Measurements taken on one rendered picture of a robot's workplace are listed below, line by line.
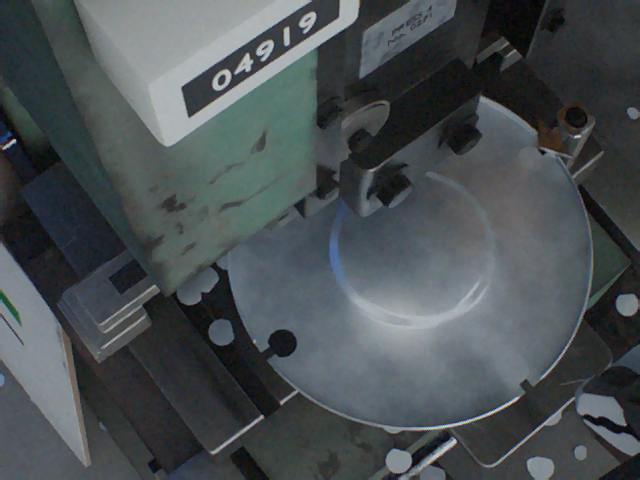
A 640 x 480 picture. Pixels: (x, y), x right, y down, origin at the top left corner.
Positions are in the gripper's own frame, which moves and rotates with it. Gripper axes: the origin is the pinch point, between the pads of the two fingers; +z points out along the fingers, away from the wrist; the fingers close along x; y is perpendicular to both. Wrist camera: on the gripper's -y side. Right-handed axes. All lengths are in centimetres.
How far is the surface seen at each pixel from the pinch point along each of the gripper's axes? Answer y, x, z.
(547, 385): 1.9, -0.9, 9.1
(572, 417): 24, -40, 77
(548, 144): 16.0, 12.1, 14.4
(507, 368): 0.5, 2.0, 10.2
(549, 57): 66, 2, 97
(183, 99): -16, 32, -35
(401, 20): 1.4, 29.0, -9.9
